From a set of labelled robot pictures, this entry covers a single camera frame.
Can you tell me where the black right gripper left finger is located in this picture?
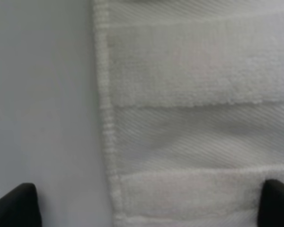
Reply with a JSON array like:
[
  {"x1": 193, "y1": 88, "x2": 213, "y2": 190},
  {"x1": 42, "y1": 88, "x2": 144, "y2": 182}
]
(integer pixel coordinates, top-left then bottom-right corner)
[{"x1": 0, "y1": 183, "x2": 42, "y2": 227}]

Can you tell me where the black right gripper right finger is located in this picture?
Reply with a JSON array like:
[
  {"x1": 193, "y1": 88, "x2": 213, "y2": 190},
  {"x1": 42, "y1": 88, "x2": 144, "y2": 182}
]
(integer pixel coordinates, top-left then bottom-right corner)
[{"x1": 258, "y1": 180, "x2": 284, "y2": 227}]

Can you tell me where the white terry towel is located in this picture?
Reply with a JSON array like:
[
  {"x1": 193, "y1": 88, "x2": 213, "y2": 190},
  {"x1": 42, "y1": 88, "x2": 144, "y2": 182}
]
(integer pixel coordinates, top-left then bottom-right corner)
[{"x1": 92, "y1": 0, "x2": 284, "y2": 227}]

